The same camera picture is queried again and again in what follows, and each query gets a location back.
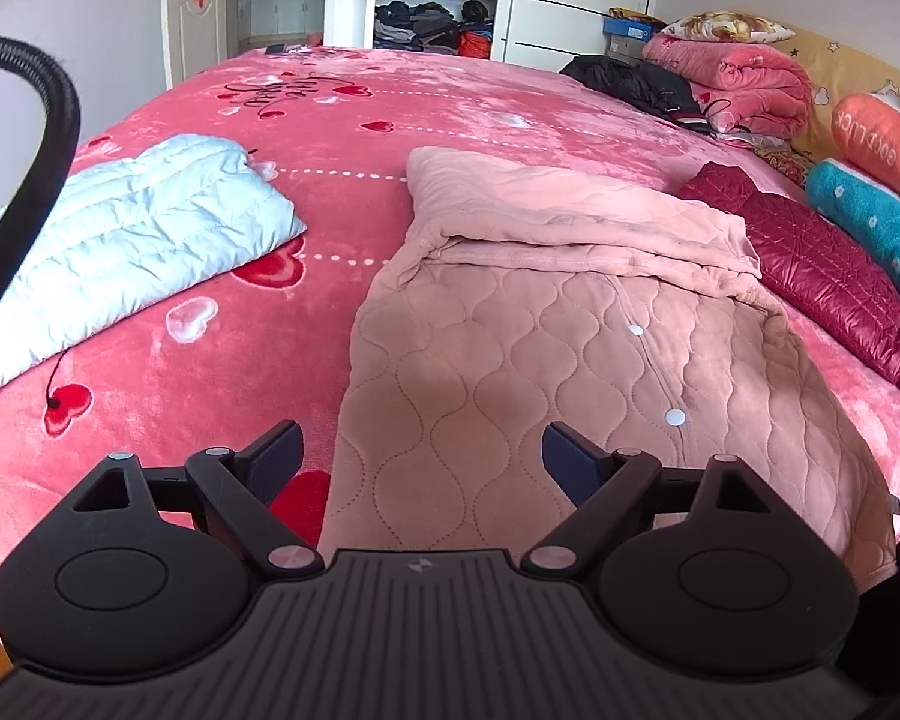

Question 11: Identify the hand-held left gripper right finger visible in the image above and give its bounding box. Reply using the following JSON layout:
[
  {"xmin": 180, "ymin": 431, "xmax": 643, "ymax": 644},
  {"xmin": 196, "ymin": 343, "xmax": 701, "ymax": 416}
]
[{"xmin": 521, "ymin": 421, "xmax": 800, "ymax": 578}]

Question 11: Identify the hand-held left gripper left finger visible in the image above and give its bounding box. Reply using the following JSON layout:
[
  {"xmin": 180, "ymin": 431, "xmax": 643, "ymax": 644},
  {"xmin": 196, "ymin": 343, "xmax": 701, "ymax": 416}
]
[{"xmin": 67, "ymin": 420, "xmax": 325, "ymax": 578}]

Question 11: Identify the pink quilted garment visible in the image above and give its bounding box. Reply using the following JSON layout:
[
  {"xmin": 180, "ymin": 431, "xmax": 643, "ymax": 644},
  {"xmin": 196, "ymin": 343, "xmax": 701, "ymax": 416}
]
[{"xmin": 316, "ymin": 146, "xmax": 900, "ymax": 586}]

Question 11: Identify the stack of dark folded clothes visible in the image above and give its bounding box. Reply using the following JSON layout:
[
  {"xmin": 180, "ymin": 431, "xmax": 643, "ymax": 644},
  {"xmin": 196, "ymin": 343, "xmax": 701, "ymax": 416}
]
[{"xmin": 373, "ymin": 0, "xmax": 496, "ymax": 59}]

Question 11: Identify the light blue down jacket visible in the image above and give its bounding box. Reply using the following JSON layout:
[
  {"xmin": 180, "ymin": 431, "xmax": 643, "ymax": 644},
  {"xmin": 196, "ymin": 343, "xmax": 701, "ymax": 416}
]
[{"xmin": 0, "ymin": 133, "xmax": 308, "ymax": 406}]

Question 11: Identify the magenta down jacket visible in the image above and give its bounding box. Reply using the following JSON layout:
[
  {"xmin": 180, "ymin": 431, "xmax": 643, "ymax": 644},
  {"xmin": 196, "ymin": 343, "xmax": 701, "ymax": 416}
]
[{"xmin": 679, "ymin": 161, "xmax": 900, "ymax": 398}]

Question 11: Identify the pink printed bed blanket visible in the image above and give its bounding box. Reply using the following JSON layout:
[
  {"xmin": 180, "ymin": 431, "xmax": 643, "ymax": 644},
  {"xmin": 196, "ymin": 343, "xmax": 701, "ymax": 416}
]
[{"xmin": 0, "ymin": 43, "xmax": 900, "ymax": 638}]

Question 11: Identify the teal dotted pillow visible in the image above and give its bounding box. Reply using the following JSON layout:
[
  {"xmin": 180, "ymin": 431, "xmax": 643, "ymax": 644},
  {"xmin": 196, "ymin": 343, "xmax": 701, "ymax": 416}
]
[{"xmin": 805, "ymin": 159, "xmax": 900, "ymax": 323}]

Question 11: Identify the black jacket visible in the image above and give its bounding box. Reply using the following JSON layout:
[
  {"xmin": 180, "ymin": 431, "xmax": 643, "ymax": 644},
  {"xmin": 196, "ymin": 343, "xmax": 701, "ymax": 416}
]
[{"xmin": 560, "ymin": 54, "xmax": 710, "ymax": 125}]

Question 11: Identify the folded pink blanket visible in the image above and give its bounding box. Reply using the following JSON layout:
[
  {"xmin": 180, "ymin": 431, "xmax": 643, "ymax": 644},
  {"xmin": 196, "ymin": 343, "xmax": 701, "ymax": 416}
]
[{"xmin": 643, "ymin": 34, "xmax": 815, "ymax": 140}]

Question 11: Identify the white door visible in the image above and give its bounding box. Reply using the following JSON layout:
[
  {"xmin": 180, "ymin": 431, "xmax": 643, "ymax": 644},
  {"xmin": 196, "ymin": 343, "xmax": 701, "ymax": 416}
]
[{"xmin": 161, "ymin": 0, "xmax": 230, "ymax": 91}]

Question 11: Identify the kitchen cabinet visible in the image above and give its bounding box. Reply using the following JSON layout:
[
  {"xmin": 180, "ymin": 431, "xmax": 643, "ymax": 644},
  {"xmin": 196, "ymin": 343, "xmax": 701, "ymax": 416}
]
[{"xmin": 236, "ymin": 0, "xmax": 325, "ymax": 46}]

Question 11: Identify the blue box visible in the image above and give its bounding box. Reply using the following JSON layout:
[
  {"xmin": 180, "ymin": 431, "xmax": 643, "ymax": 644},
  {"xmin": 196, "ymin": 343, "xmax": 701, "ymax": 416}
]
[{"xmin": 602, "ymin": 15, "xmax": 665, "ymax": 42}]

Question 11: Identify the orange pillow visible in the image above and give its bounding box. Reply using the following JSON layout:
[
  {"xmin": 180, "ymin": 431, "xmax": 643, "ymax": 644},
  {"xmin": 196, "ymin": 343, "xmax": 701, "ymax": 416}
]
[{"xmin": 831, "ymin": 92, "xmax": 900, "ymax": 218}]

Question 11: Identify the floral pillow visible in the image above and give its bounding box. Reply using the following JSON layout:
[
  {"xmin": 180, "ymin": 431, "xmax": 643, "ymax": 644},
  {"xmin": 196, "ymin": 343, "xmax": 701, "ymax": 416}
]
[{"xmin": 660, "ymin": 11, "xmax": 796, "ymax": 44}]

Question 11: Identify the yellow headboard cover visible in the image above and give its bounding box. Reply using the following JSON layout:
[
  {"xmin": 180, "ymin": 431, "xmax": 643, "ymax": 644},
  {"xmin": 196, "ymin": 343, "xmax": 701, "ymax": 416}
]
[{"xmin": 765, "ymin": 26, "xmax": 900, "ymax": 166}]

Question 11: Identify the black cable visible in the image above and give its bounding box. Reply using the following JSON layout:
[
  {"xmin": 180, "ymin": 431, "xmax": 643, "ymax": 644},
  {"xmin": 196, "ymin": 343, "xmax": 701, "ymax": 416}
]
[{"xmin": 0, "ymin": 34, "xmax": 83, "ymax": 346}]

